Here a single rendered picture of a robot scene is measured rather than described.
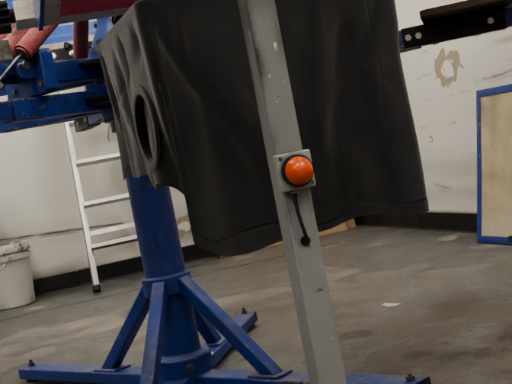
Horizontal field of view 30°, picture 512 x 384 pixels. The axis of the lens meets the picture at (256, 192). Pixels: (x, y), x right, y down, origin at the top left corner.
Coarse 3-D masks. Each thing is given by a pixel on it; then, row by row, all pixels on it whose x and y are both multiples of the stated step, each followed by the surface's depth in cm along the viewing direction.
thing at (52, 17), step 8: (48, 0) 202; (56, 0) 203; (48, 8) 206; (56, 8) 207; (120, 8) 215; (128, 8) 216; (48, 16) 209; (56, 16) 210; (64, 16) 211; (72, 16) 212; (80, 16) 213; (88, 16) 214; (96, 16) 215; (104, 16) 216; (48, 24) 213
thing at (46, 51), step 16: (48, 48) 257; (32, 64) 256; (48, 64) 255; (64, 64) 265; (16, 80) 262; (32, 80) 257; (48, 80) 255; (64, 80) 265; (80, 80) 271; (16, 96) 264; (32, 96) 259
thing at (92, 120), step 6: (96, 114) 341; (66, 120) 403; (72, 120) 412; (78, 120) 385; (84, 120) 367; (90, 120) 358; (96, 120) 344; (78, 126) 388; (84, 126) 374; (90, 126) 370
